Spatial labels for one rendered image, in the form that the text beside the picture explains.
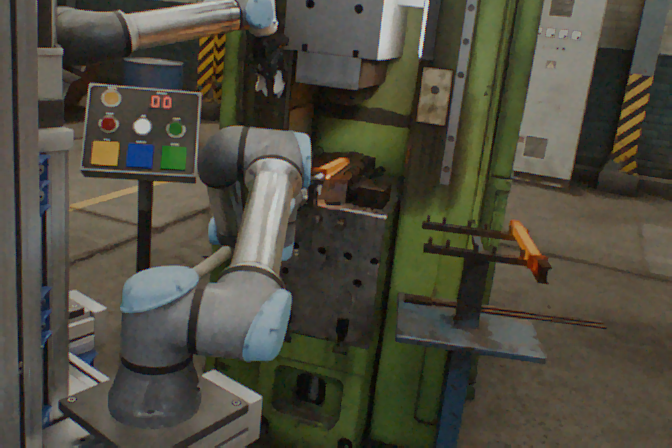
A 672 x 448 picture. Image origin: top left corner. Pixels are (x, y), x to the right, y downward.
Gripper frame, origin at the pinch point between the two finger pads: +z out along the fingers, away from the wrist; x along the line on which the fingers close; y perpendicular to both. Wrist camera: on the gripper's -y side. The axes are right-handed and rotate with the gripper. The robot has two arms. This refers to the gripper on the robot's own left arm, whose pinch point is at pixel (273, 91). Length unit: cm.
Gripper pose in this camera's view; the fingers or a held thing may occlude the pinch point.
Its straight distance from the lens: 193.2
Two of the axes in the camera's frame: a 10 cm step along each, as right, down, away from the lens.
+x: 9.6, 1.7, -2.4
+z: 0.3, 7.5, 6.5
